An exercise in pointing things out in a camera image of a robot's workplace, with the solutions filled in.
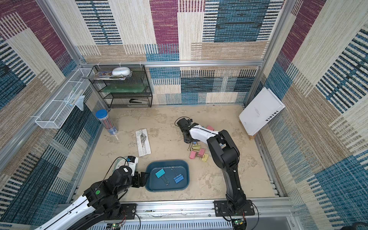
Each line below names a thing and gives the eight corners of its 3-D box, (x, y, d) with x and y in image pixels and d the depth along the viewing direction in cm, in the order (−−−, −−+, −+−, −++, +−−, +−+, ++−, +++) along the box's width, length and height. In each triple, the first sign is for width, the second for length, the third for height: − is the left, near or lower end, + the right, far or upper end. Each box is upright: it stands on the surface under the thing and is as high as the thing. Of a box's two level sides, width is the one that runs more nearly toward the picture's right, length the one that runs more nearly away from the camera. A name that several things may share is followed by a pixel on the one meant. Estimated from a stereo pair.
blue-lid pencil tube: (110, 137, 105) (99, 121, 90) (101, 118, 116) (89, 102, 101) (119, 132, 107) (109, 116, 93) (109, 115, 118) (99, 98, 104)
